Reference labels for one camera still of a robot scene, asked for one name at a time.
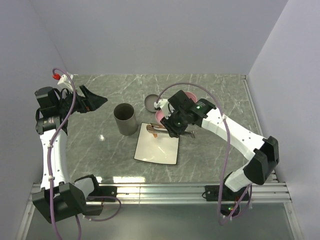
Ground grey round lid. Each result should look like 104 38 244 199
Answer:
144 94 160 113

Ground pink cylindrical container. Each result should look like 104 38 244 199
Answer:
184 91 198 103

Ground white square plate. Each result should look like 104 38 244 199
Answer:
133 122 180 165

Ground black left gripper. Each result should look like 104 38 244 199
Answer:
56 85 107 116

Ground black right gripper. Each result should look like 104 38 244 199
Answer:
160 108 189 139

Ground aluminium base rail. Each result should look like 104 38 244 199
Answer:
100 182 292 205

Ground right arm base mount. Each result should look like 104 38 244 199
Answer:
201 185 246 202

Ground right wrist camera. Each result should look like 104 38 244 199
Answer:
153 98 172 119

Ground grey cylindrical container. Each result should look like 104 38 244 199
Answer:
113 103 138 136

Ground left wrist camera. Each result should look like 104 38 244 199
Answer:
52 73 73 91

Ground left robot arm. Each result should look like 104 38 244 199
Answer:
32 85 108 223

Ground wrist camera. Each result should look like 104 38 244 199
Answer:
52 73 73 91
153 98 172 119

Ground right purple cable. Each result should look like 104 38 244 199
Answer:
156 83 253 226

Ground steel tongs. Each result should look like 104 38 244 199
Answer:
146 124 196 139

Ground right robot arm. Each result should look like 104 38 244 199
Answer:
154 90 279 200

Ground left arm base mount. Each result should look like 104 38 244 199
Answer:
86 185 118 202

